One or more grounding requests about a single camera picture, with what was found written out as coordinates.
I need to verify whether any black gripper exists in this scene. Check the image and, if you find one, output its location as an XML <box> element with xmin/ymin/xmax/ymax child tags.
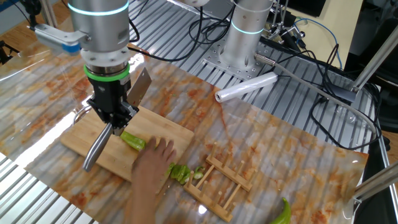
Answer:
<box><xmin>86</xmin><ymin>77</ymin><xmax>140</xmax><ymax>137</ymax></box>

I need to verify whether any steel cleaver knife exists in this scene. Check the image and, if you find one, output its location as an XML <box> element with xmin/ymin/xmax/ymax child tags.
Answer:
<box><xmin>82</xmin><ymin>67</ymin><xmax>152</xmax><ymax>172</ymax></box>

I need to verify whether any wooden cutting board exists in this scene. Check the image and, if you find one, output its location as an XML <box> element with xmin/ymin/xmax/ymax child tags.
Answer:
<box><xmin>60</xmin><ymin>105</ymin><xmax>195</xmax><ymax>195</ymax></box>

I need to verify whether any bare person forearm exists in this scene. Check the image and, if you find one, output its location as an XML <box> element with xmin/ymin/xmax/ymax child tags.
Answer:
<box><xmin>124</xmin><ymin>183</ymin><xmax>162</xmax><ymax>224</ymax></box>

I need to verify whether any curved green chili pepper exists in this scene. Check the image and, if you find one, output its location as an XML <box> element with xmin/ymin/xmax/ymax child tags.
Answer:
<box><xmin>269</xmin><ymin>197</ymin><xmax>292</xmax><ymax>224</ymax></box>

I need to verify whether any blurred person hand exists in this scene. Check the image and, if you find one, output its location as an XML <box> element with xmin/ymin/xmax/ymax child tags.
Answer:
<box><xmin>132</xmin><ymin>136</ymin><xmax>177</xmax><ymax>194</ymax></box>

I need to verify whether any cut green pepper stem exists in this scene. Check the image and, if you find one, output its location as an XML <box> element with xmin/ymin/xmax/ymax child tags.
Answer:
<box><xmin>192</xmin><ymin>166</ymin><xmax>206</xmax><ymax>180</ymax></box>

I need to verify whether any wooden peg rack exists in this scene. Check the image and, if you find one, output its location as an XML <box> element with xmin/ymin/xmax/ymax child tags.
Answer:
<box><xmin>182</xmin><ymin>142</ymin><xmax>258</xmax><ymax>223</ymax></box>

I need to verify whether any white plastic film roll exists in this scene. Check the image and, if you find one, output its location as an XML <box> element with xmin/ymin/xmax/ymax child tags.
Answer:
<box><xmin>214</xmin><ymin>72</ymin><xmax>279</xmax><ymax>103</ymax></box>

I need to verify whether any black tripod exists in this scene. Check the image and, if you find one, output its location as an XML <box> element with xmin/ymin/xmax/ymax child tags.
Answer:
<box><xmin>0</xmin><ymin>40</ymin><xmax>19</xmax><ymax>65</ymax></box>

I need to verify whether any marble pattern plastic mat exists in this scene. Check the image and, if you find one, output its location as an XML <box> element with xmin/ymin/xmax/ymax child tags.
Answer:
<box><xmin>0</xmin><ymin>4</ymin><xmax>369</xmax><ymax>224</ymax></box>

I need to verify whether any beige cabinet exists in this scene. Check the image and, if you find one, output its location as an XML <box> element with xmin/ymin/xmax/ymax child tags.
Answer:
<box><xmin>295</xmin><ymin>0</ymin><xmax>364</xmax><ymax>69</ymax></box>

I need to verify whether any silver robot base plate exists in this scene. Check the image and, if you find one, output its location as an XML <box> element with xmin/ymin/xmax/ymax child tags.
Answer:
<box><xmin>201</xmin><ymin>40</ymin><xmax>275</xmax><ymax>82</ymax></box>

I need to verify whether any aluminium frame post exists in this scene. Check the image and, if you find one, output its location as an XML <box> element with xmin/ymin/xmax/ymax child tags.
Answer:
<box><xmin>37</xmin><ymin>0</ymin><xmax>58</xmax><ymax>29</ymax></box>
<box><xmin>354</xmin><ymin>161</ymin><xmax>398</xmax><ymax>203</ymax></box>
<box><xmin>353</xmin><ymin>24</ymin><xmax>398</xmax><ymax>93</ymax></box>

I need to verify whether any black camera cable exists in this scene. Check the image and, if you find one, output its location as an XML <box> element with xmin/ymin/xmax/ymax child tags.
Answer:
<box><xmin>20</xmin><ymin>0</ymin><xmax>236</xmax><ymax>62</ymax></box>

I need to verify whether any black cable bundle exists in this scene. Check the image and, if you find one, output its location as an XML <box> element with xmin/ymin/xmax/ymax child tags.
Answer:
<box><xmin>309</xmin><ymin>43</ymin><xmax>383</xmax><ymax>152</ymax></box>

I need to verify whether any blue cable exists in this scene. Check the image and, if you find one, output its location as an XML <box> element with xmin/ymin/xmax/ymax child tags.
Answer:
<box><xmin>294</xmin><ymin>17</ymin><xmax>343</xmax><ymax>70</ymax></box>

